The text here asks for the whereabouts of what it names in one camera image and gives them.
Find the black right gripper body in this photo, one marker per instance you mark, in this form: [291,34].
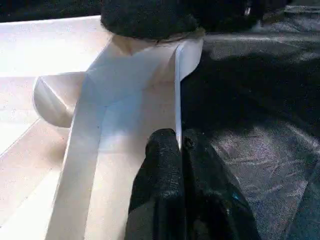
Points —
[235,12]

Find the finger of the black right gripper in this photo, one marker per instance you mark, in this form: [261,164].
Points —
[150,17]

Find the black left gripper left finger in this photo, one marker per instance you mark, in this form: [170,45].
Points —
[157,200]

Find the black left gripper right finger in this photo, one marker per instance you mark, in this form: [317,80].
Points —
[215,200]

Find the white plastic table top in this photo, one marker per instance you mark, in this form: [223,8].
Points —
[60,125]

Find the black mat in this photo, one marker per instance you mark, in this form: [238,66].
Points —
[260,125]

